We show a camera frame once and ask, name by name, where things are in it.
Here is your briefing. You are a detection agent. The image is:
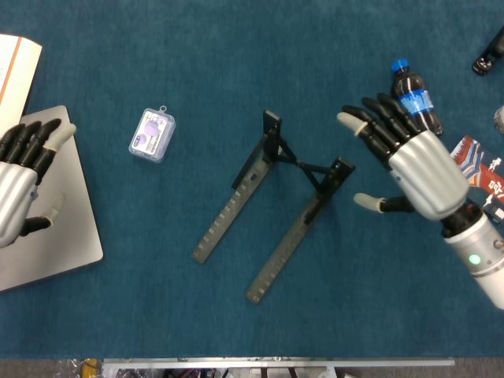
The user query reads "small clear plastic case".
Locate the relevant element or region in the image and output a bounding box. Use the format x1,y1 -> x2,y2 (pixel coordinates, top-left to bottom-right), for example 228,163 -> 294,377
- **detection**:
128,104 -> 176,165

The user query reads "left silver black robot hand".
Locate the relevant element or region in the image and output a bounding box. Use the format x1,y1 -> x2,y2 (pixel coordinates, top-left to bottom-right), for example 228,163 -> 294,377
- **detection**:
0,118 -> 77,249

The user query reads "aluminium frame rail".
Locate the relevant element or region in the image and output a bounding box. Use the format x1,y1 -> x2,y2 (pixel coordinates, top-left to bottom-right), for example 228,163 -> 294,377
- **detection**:
102,357 -> 456,378

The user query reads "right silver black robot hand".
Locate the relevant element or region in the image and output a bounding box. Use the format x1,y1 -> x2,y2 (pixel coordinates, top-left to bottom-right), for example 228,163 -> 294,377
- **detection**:
336,93 -> 471,221

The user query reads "red black printed box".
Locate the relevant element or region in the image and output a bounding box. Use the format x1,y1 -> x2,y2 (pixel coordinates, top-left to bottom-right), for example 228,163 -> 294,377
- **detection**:
448,135 -> 504,225

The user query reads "yellow plastic part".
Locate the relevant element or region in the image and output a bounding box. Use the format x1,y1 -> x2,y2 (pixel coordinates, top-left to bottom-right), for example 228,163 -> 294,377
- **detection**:
80,358 -> 103,378

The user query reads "black handheld device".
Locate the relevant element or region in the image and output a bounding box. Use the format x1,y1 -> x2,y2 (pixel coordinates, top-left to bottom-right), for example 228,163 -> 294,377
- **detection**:
472,27 -> 504,76

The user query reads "cola bottle with blue label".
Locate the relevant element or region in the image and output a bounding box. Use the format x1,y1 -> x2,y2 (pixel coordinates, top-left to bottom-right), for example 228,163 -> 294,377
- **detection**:
390,58 -> 444,137

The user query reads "black folding laptop stand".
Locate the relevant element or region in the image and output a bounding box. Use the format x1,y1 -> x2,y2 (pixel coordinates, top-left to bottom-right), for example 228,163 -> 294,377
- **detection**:
191,109 -> 356,304

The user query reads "silver closed laptop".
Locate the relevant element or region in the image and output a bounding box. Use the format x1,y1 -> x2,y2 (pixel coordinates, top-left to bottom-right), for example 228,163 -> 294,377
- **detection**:
0,105 -> 104,292

